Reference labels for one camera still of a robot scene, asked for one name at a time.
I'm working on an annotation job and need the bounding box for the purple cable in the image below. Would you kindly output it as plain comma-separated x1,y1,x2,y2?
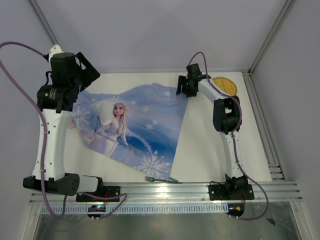
0,41,128,221
187,51,270,221

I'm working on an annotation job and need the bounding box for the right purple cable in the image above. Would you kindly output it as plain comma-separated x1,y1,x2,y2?
187,51,270,221

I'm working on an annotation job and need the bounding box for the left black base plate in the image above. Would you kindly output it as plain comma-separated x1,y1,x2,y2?
75,185,121,203

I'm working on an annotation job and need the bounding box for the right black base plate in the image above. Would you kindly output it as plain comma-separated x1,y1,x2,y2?
208,184,255,201

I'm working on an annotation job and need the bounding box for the right aluminium side rail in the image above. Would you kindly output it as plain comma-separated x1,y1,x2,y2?
242,71,287,182

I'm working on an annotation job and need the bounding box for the aluminium front rail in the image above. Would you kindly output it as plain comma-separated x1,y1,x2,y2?
27,181,303,205

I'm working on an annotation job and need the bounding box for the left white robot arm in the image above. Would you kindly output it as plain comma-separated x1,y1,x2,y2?
23,44,105,201

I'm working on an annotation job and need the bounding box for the white slotted cable duct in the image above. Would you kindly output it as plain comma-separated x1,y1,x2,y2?
52,202,229,215

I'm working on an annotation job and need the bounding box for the dark teal plastic fork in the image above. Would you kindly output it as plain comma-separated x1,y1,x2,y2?
144,176,181,184

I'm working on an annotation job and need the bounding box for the blue pink Elsa cloth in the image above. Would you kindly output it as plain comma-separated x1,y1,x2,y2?
71,83,188,180

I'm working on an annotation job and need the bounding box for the yellow woven round plate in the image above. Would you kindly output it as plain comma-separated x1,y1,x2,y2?
212,77,238,96

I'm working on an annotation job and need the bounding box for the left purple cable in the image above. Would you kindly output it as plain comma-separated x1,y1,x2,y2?
0,41,128,221

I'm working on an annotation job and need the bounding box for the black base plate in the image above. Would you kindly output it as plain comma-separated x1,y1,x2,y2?
208,184,255,201
75,185,121,203

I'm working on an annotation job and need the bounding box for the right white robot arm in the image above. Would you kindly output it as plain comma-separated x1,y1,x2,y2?
176,63,249,200

